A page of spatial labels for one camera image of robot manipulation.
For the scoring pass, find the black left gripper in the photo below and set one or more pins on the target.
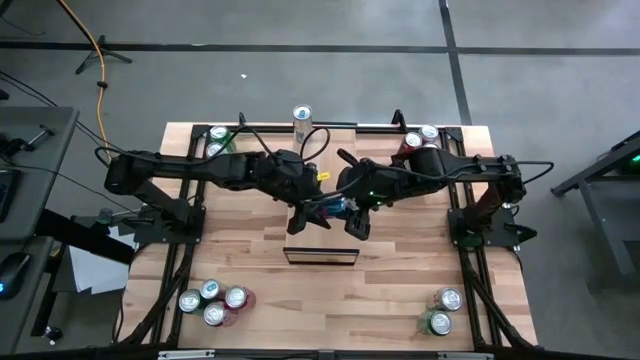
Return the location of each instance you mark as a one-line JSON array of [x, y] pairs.
[[305, 190]]

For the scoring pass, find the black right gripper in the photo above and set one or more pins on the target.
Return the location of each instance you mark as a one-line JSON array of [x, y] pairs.
[[365, 187]]

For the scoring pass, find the slim silver can blue tab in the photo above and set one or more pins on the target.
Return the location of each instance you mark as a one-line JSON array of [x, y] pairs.
[[302, 125], [340, 207], [210, 290]]

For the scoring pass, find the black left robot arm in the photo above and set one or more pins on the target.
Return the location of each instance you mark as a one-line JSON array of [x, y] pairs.
[[200, 167]]

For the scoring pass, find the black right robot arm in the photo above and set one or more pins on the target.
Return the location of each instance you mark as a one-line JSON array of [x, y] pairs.
[[465, 167]]

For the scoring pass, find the yellow label tag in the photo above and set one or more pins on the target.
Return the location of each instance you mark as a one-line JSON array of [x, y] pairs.
[[324, 176]]

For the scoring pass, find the silver Diet Coke can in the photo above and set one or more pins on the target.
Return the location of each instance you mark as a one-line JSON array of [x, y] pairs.
[[449, 298]]

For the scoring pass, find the grey round cap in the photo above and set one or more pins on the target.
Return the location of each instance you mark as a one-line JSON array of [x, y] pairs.
[[105, 216]]

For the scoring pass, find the white paper sheets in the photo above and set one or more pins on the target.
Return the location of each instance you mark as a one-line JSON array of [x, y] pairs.
[[95, 270]]

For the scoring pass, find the black stand beam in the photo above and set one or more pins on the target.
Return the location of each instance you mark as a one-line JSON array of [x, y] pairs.
[[85, 240]]

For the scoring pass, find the dark grey metal desk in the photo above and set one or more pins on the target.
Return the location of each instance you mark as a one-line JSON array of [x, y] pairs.
[[606, 225]]

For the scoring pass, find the black tripod stand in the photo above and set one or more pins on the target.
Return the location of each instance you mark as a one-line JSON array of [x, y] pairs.
[[117, 56]]

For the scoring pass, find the black caster wheel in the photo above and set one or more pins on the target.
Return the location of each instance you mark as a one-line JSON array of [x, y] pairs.
[[52, 333]]

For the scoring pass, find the black device green light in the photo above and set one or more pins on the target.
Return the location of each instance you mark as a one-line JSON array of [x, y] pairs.
[[634, 161]]

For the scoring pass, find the black clamp tool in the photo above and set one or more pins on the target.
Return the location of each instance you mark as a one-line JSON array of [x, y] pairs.
[[37, 136]]

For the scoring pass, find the black computer mouse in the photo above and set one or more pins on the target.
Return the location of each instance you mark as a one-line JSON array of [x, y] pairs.
[[12, 272]]

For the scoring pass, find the black keyboard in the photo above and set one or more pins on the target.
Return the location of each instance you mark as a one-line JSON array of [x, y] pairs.
[[6, 195]]

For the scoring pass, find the wooden shelf black metal frame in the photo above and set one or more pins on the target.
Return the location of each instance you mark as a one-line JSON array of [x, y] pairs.
[[320, 240]]

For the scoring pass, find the black aluminium table frame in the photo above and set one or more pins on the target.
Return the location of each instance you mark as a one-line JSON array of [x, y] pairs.
[[380, 129]]

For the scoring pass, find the silver metal bracket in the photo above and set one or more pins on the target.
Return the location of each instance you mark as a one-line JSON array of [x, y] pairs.
[[465, 356], [186, 355]]

